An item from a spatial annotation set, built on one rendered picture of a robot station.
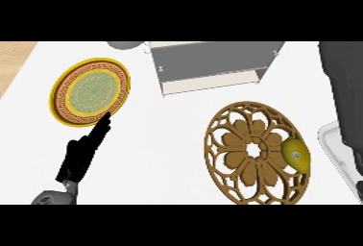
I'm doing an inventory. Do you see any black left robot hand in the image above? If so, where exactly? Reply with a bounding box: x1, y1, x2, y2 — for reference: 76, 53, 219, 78
55, 111, 114, 184

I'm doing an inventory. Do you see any brown round openwork placemat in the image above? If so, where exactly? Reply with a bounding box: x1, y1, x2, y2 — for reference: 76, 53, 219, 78
203, 101, 312, 206

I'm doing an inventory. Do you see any grey tiered shelf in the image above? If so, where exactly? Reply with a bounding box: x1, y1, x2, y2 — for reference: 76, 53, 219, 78
142, 41, 287, 96

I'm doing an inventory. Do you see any yellow-green pear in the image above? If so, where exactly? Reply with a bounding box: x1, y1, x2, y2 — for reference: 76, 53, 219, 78
281, 137, 312, 175

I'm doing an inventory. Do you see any yellow patterned round plate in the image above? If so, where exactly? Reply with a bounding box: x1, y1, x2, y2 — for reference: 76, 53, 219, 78
49, 57, 132, 128

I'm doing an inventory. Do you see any grey round object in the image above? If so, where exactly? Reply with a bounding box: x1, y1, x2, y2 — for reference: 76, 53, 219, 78
105, 41, 145, 51

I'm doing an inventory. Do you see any white tray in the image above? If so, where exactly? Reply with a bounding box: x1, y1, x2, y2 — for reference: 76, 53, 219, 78
316, 120, 363, 205

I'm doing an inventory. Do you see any dark grey appliance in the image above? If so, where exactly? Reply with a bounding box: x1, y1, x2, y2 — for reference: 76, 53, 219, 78
318, 41, 363, 204

